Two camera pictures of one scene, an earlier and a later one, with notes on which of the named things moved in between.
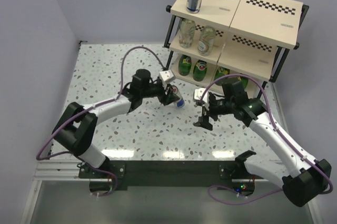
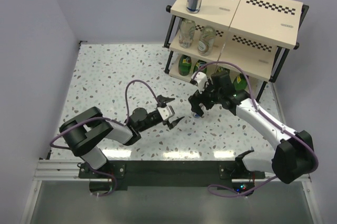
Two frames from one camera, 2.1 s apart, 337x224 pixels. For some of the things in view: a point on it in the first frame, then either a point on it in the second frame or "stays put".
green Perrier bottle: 244,80 stays put
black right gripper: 204,120 to 196,99
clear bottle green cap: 206,42 stays put
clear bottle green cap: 187,29 stays put
